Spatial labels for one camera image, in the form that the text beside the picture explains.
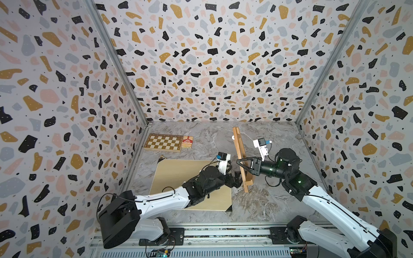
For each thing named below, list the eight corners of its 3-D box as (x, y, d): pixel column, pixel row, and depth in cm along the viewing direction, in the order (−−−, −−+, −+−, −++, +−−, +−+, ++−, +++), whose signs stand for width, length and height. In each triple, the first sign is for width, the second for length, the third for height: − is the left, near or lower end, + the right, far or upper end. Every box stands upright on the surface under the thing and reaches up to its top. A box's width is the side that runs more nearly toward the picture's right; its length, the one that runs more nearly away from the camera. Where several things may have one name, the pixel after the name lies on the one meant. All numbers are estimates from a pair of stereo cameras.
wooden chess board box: (145, 151, 107) (143, 148, 104) (150, 136, 115) (148, 133, 113) (180, 151, 107) (179, 149, 105) (183, 136, 116) (182, 133, 113)
